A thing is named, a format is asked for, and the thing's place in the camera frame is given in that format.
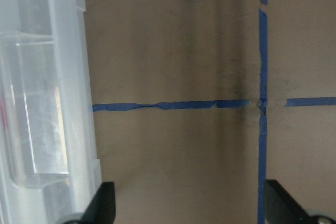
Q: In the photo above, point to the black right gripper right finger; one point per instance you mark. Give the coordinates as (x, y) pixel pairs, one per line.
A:
(281, 207)

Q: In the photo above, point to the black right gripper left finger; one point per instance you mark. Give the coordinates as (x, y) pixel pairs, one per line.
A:
(102, 208)

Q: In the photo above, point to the clear plastic box lid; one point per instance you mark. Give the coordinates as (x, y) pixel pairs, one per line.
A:
(49, 166)

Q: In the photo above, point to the brown paper table cover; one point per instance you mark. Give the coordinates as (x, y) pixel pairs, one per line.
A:
(225, 92)

